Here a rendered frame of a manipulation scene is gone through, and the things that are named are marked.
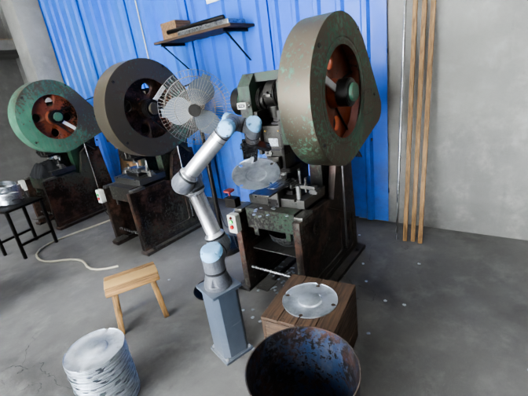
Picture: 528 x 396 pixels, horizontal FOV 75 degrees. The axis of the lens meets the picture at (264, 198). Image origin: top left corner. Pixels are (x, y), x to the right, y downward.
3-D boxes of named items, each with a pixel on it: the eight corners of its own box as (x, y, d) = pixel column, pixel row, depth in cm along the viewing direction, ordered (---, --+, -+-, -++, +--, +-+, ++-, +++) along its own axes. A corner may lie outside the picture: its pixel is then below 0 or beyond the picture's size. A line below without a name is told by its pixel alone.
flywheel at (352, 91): (368, 167, 217) (317, 141, 158) (339, 166, 228) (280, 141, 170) (383, 54, 218) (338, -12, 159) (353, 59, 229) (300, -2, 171)
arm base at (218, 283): (213, 296, 178) (210, 280, 174) (199, 285, 189) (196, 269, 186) (237, 283, 186) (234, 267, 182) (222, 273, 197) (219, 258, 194)
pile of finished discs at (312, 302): (327, 324, 162) (327, 323, 161) (273, 311, 176) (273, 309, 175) (344, 288, 185) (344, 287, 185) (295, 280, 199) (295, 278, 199)
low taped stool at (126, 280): (119, 337, 226) (104, 295, 215) (116, 317, 247) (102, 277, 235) (170, 316, 239) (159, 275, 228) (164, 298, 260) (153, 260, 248)
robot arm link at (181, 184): (159, 190, 166) (220, 113, 148) (168, 183, 176) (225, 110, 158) (178, 205, 168) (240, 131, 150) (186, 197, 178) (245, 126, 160)
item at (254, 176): (290, 172, 206) (289, 171, 206) (256, 151, 187) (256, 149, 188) (255, 196, 220) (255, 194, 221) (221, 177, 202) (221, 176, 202)
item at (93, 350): (110, 370, 158) (109, 368, 158) (49, 375, 160) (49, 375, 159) (133, 326, 185) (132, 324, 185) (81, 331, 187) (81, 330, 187)
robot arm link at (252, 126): (247, 111, 164) (264, 116, 164) (246, 126, 174) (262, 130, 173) (242, 123, 160) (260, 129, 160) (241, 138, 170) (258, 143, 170)
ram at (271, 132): (282, 170, 220) (276, 124, 210) (263, 169, 229) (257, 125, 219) (296, 163, 233) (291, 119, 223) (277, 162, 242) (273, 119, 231)
